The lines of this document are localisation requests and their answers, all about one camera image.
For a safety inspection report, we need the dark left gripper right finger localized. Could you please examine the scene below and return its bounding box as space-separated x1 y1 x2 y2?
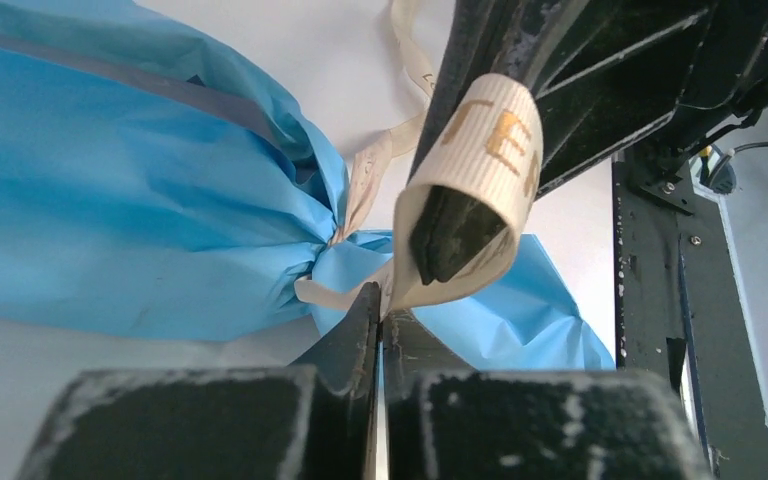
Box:
381 311 711 479

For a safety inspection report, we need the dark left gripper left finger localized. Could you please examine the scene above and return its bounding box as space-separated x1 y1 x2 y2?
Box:
18 283 382 479

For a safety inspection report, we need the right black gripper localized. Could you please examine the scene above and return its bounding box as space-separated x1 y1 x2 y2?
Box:
415 1 768 195

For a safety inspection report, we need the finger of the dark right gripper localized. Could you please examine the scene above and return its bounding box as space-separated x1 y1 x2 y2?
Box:
409 186 505 285

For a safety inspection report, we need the cream lace ribbon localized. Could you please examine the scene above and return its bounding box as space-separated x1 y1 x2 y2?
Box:
294 1 543 313

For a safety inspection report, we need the blue wrapping paper sheet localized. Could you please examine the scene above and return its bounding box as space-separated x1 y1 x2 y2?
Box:
0 1 615 370

